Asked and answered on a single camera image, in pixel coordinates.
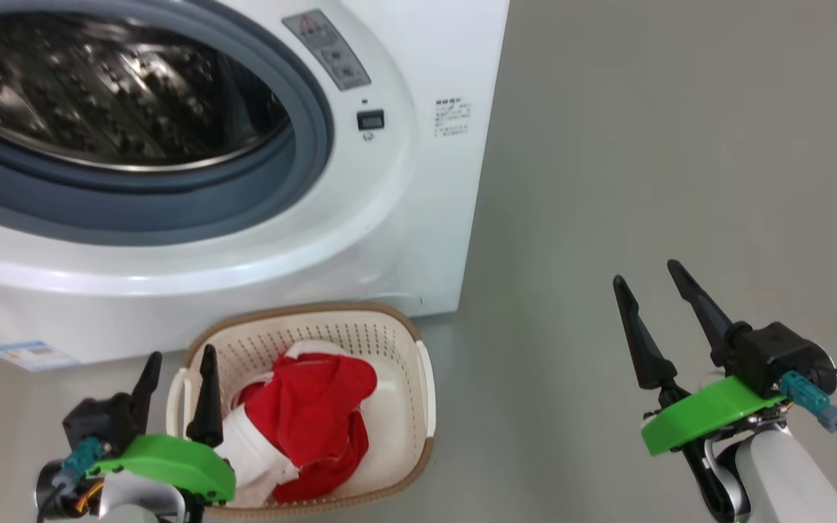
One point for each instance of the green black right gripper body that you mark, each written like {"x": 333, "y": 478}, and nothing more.
{"x": 709, "y": 414}

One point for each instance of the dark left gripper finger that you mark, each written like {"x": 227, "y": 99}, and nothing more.
{"x": 146, "y": 392}
{"x": 208, "y": 414}

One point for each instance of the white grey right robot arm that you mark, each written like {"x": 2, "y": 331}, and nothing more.
{"x": 789, "y": 479}

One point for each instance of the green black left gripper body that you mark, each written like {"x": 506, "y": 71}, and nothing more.
{"x": 171, "y": 461}

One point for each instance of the white front-load washing machine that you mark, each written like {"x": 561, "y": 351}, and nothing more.
{"x": 433, "y": 218}

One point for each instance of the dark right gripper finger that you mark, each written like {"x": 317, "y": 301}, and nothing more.
{"x": 705, "y": 319}
{"x": 647, "y": 356}

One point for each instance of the blue energy label sticker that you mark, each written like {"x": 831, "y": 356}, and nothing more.
{"x": 33, "y": 354}

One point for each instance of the red and white garment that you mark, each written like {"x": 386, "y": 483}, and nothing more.
{"x": 309, "y": 414}

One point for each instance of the grey warning label sticker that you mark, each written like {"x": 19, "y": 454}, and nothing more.
{"x": 328, "y": 51}

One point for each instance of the stainless steel washing machine drum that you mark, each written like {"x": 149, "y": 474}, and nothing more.
{"x": 99, "y": 94}

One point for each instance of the cream perforated basket brown rim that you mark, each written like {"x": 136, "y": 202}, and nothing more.
{"x": 404, "y": 392}

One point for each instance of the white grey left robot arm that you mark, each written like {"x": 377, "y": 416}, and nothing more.
{"x": 135, "y": 501}

